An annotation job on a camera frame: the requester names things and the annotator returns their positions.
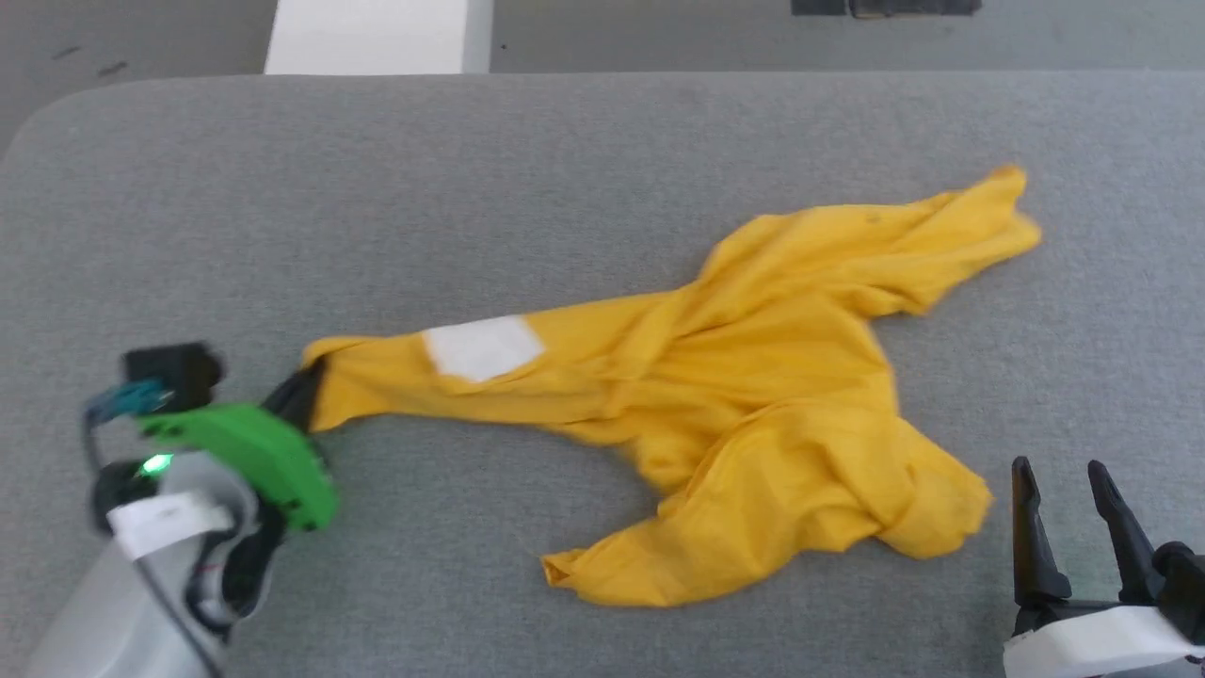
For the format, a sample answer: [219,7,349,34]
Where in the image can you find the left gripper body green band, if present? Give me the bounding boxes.
[139,403,340,534]

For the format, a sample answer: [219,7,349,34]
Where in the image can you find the large black floor mat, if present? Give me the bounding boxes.
[847,0,982,19]

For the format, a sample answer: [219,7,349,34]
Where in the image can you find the yellow cartoon face t-shirt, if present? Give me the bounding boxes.
[301,165,1043,608]

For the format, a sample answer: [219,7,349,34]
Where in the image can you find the left camera cable teal plug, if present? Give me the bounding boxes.
[85,379,175,472]

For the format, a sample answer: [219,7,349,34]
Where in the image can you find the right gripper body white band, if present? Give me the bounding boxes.
[1002,601,1205,678]

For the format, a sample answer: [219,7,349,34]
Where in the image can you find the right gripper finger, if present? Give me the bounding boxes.
[1087,459,1163,605]
[1011,456,1074,609]

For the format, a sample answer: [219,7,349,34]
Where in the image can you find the white rectangular box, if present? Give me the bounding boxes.
[264,0,496,75]

